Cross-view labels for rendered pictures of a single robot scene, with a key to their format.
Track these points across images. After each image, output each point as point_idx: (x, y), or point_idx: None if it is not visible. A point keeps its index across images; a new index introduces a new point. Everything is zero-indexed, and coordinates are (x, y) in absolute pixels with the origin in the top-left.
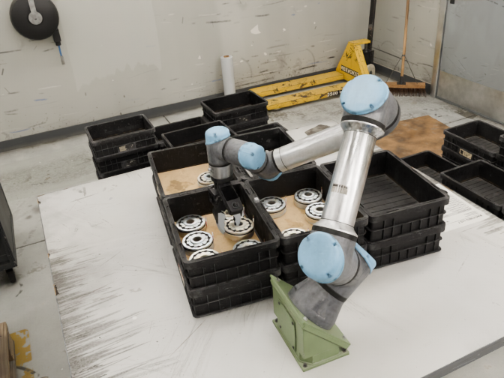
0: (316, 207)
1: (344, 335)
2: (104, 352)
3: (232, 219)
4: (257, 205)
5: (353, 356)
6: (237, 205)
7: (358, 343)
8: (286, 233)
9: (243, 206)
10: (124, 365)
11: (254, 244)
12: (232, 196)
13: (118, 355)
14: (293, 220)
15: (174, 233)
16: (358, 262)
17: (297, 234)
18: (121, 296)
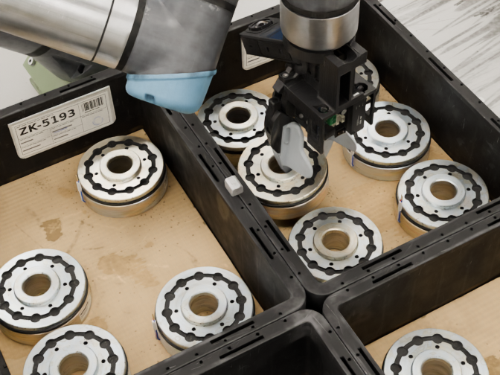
0: (46, 292)
1: (30, 62)
2: (487, 34)
3: (309, 185)
4: (227, 173)
5: (23, 80)
6: (255, 24)
7: (10, 104)
8: (140, 175)
9: (239, 34)
10: (434, 20)
11: (225, 132)
12: (275, 30)
13: (457, 33)
14: (129, 283)
15: (427, 50)
16: None
17: (100, 77)
18: None
